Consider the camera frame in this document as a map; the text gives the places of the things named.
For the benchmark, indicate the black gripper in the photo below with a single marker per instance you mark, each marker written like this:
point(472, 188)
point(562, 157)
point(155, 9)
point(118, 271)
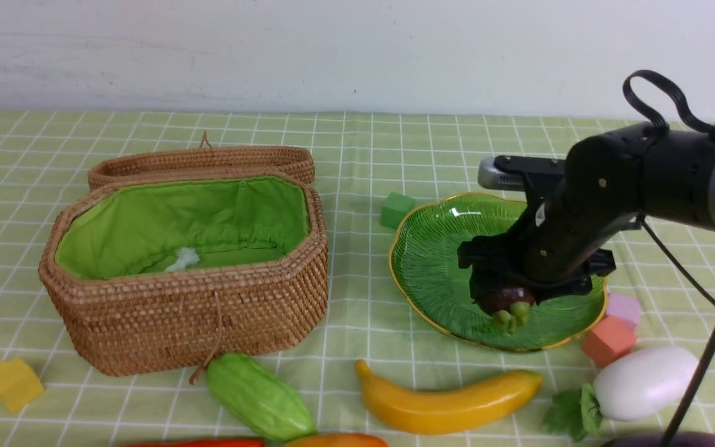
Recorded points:
point(555, 248)

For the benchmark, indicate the dark purple mangosteen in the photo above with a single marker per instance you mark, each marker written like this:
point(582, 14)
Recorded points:
point(509, 307)

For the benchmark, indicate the white radish with leaves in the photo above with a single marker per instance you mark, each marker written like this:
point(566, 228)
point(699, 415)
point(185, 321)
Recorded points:
point(632, 388)

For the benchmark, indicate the yellow banana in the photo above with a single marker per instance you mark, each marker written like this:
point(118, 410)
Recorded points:
point(444, 412)

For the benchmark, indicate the purple eggplant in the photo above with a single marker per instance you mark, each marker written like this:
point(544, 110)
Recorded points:
point(655, 438)

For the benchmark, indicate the orange mango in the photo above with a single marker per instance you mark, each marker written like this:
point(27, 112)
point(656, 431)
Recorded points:
point(338, 440)

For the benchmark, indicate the green bitter gourd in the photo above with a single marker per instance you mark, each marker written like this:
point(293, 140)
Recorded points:
point(257, 398)

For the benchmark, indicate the red carrot with leaves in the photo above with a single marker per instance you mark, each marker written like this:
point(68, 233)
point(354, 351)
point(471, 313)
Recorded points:
point(212, 442)

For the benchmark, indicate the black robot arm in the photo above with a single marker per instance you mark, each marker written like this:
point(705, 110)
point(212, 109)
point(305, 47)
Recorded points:
point(607, 184)

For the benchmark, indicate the pink foam cube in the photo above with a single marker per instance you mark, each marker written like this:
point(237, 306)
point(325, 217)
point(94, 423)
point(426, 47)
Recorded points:
point(626, 309)

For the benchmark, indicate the orange foam cube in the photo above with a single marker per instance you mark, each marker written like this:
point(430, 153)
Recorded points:
point(608, 341)

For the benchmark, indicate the green glass leaf plate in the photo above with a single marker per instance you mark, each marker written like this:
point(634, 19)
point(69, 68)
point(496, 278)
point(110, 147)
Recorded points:
point(423, 265)

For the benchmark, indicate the green foam cube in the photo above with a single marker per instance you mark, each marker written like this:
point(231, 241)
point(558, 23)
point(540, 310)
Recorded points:
point(394, 209)

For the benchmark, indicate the woven rattan basket lid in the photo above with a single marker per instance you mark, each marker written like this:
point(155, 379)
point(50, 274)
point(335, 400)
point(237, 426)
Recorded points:
point(292, 161)

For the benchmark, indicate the woven rattan basket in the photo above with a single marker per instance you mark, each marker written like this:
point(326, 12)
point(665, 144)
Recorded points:
point(163, 273)

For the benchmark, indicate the yellow foam cube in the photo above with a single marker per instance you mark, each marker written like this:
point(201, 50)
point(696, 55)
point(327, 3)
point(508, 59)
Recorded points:
point(19, 385)

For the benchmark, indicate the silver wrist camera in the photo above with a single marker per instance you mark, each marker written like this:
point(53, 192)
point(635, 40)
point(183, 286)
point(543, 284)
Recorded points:
point(520, 174)

